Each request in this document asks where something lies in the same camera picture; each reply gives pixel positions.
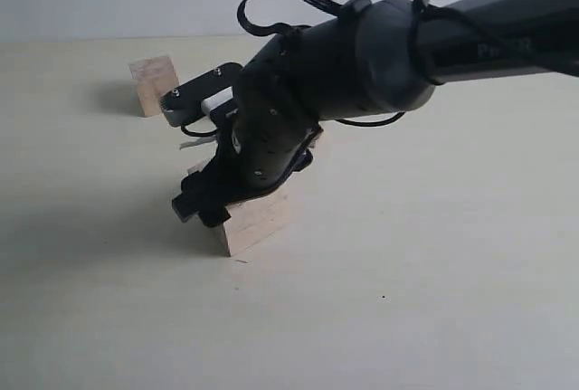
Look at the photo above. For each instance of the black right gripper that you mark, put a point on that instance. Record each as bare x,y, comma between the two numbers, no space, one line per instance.
258,146

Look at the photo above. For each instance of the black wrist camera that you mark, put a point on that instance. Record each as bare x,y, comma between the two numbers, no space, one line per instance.
182,105

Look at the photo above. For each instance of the tall wooden cube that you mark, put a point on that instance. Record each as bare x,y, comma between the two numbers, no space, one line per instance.
154,78

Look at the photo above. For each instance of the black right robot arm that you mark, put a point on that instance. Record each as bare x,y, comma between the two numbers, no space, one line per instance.
366,66

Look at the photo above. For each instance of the largest wooden cube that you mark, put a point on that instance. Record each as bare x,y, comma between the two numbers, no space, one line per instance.
249,224

